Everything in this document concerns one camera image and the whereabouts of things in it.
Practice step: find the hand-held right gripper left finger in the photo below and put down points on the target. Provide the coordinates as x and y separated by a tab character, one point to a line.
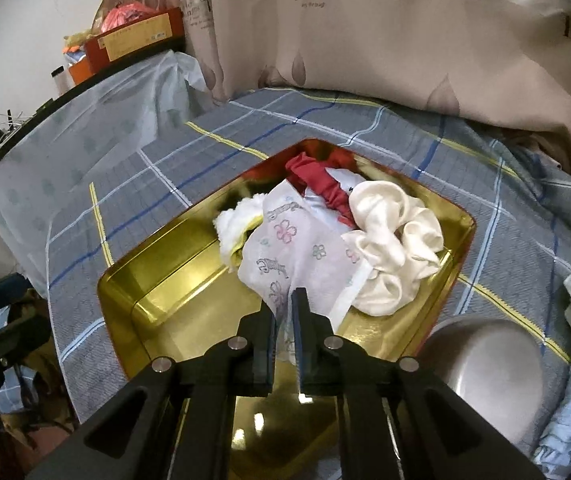
264	355

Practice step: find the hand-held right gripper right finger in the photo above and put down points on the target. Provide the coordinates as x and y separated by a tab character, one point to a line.
303	360

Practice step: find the gold tin box red outside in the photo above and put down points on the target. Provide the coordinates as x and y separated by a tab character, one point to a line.
175	310

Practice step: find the white floral thin cloth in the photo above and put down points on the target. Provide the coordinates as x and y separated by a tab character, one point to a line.
290	250

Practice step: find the blue checkered cloth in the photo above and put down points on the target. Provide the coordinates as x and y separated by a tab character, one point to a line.
17	390

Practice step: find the white fluffy towel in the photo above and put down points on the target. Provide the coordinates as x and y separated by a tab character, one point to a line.
230	230

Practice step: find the cream satin cloth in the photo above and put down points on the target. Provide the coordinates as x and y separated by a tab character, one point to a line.
395	260

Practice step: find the red cloth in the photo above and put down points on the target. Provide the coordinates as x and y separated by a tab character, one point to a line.
320	182

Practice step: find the pale blue white cloth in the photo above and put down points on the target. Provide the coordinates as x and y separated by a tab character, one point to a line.
341	180

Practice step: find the steel bowl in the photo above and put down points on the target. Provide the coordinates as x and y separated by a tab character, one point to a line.
490	375

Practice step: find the dark headboard shelf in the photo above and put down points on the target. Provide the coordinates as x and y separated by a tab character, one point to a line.
40	110

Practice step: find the white bottle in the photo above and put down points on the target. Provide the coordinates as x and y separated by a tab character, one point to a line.
59	81

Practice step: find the orange cardboard box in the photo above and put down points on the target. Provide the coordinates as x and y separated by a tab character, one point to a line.
135	42

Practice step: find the red plastic bag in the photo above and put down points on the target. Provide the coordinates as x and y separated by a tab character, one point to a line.
125	16

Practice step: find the beige printed curtain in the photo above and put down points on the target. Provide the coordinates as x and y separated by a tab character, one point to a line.
390	35

